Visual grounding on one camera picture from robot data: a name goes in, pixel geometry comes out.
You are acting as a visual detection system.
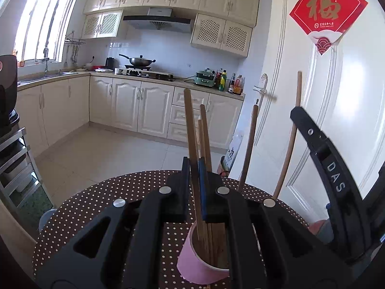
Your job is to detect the kitchen window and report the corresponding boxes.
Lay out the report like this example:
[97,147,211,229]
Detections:
[14,0,74,66]

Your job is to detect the gas stove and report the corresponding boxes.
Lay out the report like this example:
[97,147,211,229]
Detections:
[115,68,174,82]

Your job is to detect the condiment bottles group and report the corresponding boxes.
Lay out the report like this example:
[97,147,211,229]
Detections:
[214,69,245,95]

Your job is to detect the white door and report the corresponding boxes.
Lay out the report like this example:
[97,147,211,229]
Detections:
[230,0,385,223]

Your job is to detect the green electric cooker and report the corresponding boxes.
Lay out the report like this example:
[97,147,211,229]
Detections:
[194,69,215,87]

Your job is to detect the brown polka dot tablecloth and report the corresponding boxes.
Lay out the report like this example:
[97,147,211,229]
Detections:
[32,170,311,289]

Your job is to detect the door handle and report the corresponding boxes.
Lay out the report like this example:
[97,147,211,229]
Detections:
[253,73,277,101]

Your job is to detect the person right hand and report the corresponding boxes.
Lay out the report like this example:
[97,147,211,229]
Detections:
[309,219,334,245]

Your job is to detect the black wok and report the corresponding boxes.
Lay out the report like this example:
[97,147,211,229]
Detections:
[119,54,156,68]

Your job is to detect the cream lower kitchen cabinets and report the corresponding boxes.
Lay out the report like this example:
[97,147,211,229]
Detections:
[16,74,245,157]

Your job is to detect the black kettle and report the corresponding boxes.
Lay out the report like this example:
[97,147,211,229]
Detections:
[105,57,115,70]

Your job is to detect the pink cylindrical utensil holder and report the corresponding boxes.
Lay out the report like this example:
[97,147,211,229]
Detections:
[176,222,230,285]

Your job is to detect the cream upper cabinets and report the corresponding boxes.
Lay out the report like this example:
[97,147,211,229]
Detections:
[82,0,259,58]

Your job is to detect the red fu door decoration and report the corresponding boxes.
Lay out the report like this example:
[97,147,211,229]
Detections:
[290,0,368,55]

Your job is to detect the range hood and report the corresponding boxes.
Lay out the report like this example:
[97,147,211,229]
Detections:
[123,7,193,33]

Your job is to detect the kitchen faucet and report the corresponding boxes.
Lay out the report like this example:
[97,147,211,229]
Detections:
[41,46,50,77]

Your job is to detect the metal storage rack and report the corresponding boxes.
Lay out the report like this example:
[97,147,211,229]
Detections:
[1,128,42,213]

